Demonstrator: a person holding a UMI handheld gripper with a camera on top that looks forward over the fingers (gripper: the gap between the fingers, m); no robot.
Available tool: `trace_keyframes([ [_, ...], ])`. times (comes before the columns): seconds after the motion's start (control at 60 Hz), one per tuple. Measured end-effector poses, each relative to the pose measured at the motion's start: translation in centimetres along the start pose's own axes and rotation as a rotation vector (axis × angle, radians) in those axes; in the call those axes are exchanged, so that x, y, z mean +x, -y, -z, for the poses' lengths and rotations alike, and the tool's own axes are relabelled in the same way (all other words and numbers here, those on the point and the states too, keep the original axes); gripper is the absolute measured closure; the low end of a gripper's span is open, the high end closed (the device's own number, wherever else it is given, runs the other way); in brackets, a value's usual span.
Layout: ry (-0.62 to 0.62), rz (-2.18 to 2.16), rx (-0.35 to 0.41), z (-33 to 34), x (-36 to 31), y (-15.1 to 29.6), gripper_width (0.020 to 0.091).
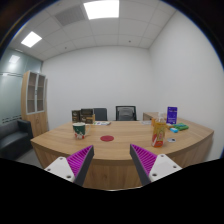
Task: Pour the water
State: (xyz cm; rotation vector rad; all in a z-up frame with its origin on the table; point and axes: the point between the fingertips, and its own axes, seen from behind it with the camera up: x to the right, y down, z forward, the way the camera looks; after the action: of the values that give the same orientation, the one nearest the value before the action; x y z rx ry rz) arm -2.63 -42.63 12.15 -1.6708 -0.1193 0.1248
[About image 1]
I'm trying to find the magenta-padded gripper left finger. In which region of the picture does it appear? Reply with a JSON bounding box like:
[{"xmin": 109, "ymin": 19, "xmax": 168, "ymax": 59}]
[{"xmin": 43, "ymin": 144, "xmax": 95, "ymax": 187}]

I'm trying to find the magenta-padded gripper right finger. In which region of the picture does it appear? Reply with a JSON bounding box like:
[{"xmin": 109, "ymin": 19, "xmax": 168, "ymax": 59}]
[{"xmin": 129, "ymin": 143, "xmax": 183, "ymax": 187}]

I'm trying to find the yellow-labelled tea drink bottle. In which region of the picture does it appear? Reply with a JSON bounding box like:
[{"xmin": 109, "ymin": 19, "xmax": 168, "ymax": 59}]
[{"xmin": 151, "ymin": 112, "xmax": 168, "ymax": 148}]

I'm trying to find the green and white mug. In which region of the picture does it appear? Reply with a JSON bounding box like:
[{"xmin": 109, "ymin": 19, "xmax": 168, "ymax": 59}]
[{"xmin": 72, "ymin": 121, "xmax": 92, "ymax": 140}]

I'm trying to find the green packet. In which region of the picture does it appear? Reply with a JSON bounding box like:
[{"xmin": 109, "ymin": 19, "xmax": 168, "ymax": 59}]
[{"xmin": 171, "ymin": 123, "xmax": 190, "ymax": 132}]

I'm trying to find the wooden glass-door shelf cabinet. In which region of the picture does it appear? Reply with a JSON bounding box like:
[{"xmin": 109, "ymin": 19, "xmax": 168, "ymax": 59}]
[{"xmin": 20, "ymin": 70, "xmax": 49, "ymax": 138}]

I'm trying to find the standing purple box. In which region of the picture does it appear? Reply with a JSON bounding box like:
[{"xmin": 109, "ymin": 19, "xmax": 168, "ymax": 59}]
[{"xmin": 166, "ymin": 106, "xmax": 179, "ymax": 125}]

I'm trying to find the wooden side desk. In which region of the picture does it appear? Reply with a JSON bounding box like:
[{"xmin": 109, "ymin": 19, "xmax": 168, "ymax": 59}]
[{"xmin": 142, "ymin": 111, "xmax": 169, "ymax": 122}]

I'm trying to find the tall dark brown box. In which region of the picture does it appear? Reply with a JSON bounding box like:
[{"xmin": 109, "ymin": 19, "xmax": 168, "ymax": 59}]
[{"xmin": 71, "ymin": 109, "xmax": 82, "ymax": 123}]

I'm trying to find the black leather sofa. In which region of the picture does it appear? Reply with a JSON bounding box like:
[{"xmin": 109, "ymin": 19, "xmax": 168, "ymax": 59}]
[{"xmin": 0, "ymin": 118, "xmax": 34, "ymax": 160}]

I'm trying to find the flat round red coaster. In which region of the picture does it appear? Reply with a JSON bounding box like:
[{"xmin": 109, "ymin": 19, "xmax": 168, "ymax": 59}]
[{"xmin": 99, "ymin": 134, "xmax": 115, "ymax": 143}]

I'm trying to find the brown gold-printed box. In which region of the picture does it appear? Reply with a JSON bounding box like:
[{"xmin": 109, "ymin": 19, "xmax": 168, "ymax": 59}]
[{"xmin": 80, "ymin": 114, "xmax": 97, "ymax": 125}]

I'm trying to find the white printed leaflet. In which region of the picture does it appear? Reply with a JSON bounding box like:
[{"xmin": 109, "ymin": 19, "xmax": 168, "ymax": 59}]
[{"xmin": 94, "ymin": 120, "xmax": 112, "ymax": 127}]

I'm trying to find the black mesh office chair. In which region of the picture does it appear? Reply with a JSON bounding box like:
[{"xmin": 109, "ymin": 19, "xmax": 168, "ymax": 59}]
[{"xmin": 115, "ymin": 105, "xmax": 138, "ymax": 122}]

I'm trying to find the grey padded office chair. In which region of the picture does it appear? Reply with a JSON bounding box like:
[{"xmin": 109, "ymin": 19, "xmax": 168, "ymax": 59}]
[{"xmin": 93, "ymin": 107, "xmax": 109, "ymax": 122}]

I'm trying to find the square ceiling light panel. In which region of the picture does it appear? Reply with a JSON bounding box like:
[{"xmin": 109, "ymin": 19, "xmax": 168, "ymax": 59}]
[
  {"xmin": 20, "ymin": 31, "xmax": 43, "ymax": 49},
  {"xmin": 82, "ymin": 0, "xmax": 120, "ymax": 20}
]

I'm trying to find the ceiling air vent grille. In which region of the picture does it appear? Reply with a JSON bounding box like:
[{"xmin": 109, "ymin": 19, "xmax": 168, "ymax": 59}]
[{"xmin": 54, "ymin": 4, "xmax": 87, "ymax": 27}]

